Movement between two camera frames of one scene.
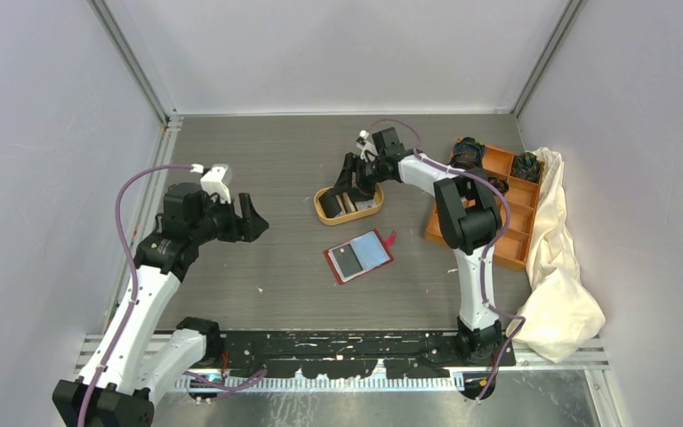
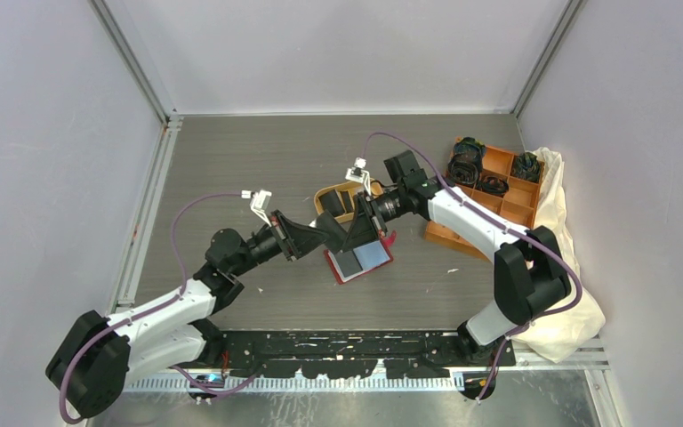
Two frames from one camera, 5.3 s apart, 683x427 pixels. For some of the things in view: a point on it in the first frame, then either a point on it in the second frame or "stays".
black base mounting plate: x=422 y=354 stays
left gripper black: x=245 y=228 to x=298 y=237
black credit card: x=347 y=260 stays
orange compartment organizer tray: x=513 y=243 stays
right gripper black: x=343 y=185 to x=365 y=228
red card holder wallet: x=359 y=255 stays
